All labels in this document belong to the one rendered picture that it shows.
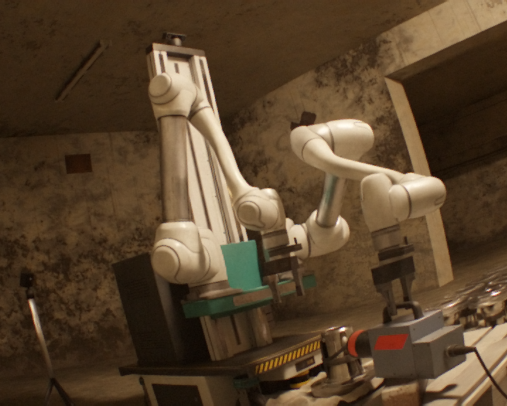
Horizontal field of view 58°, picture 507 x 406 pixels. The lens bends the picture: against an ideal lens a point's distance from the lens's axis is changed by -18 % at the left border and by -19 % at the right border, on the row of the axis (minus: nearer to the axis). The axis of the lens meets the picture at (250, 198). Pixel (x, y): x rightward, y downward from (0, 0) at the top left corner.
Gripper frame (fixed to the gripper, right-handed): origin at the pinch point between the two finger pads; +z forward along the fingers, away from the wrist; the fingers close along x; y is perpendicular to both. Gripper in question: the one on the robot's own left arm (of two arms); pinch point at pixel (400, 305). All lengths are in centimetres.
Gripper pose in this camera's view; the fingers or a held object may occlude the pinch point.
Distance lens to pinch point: 150.7
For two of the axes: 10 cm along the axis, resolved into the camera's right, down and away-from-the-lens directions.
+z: 2.3, 9.6, -1.5
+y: -3.8, 2.3, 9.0
